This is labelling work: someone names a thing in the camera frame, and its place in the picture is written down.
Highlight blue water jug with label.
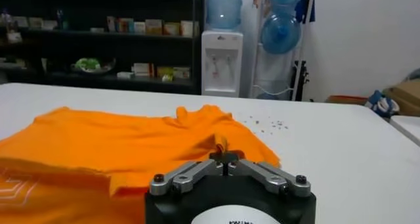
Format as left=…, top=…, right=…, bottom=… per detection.
left=205, top=0, right=243, bottom=31

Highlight blue white bag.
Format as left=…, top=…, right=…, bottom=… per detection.
left=365, top=89, right=400, bottom=118

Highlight white side table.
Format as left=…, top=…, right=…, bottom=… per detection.
left=389, top=114, right=420, bottom=147

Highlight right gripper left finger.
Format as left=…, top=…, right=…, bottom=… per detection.
left=149, top=151, right=226, bottom=196

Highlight dark blue bottle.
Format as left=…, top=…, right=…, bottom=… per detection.
left=56, top=9, right=69, bottom=31

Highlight bowl with green packets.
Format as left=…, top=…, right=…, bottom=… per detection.
left=70, top=56, right=116, bottom=75

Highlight scattered small debris specks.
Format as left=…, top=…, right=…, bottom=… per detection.
left=244, top=114, right=290, bottom=137

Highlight cream green medicine box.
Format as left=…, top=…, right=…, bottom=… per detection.
left=173, top=66, right=191, bottom=80

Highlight large brown cardboard box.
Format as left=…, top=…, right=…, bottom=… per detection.
left=383, top=79, right=420, bottom=117

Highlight cream medicine box red print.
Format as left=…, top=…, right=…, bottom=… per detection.
left=145, top=18, right=163, bottom=35

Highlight black shelving unit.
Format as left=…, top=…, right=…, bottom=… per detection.
left=0, top=0, right=206, bottom=95

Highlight yellow green flat box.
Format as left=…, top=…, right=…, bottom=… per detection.
left=156, top=66, right=175, bottom=78

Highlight white metal jug rack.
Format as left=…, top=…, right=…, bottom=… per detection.
left=247, top=0, right=316, bottom=102

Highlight pile of grey clothes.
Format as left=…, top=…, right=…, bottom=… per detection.
left=406, top=68, right=420, bottom=82

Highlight orange t-shirt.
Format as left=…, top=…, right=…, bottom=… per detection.
left=0, top=104, right=282, bottom=224

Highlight black tripod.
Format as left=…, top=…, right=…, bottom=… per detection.
left=290, top=60, right=310, bottom=102

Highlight white red medicine box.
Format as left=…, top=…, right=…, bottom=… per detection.
left=132, top=62, right=155, bottom=78

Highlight white water dispenser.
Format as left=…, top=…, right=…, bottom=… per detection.
left=201, top=30, right=244, bottom=98

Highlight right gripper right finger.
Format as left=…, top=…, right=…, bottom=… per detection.
left=226, top=151, right=311, bottom=198

